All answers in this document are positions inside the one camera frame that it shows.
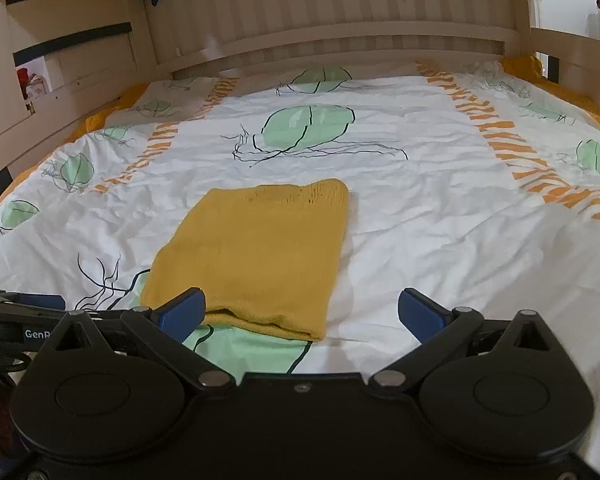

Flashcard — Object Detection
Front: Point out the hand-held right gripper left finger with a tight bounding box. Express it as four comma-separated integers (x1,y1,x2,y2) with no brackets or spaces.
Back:
35,287,236,392

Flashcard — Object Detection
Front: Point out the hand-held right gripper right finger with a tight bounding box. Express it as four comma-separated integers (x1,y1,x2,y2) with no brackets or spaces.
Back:
369,288,563,392

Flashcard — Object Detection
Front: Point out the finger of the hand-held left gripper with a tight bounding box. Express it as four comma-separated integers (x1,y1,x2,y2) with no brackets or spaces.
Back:
0,288,67,311

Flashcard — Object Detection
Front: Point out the mustard yellow knit sweater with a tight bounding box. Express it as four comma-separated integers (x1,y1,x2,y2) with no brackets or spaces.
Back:
141,178,351,343

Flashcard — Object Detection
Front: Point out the white printed duvet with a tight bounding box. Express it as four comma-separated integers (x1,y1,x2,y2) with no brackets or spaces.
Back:
0,60,600,471

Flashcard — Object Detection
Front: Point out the red white container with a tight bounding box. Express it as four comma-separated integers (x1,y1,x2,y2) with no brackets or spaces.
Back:
16,67,48,101

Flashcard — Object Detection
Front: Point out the yellow fitted sheet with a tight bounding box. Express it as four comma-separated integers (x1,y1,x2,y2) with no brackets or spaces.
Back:
0,54,600,251

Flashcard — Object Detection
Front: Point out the wooden bed frame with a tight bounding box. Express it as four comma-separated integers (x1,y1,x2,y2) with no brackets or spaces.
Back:
0,0,600,191

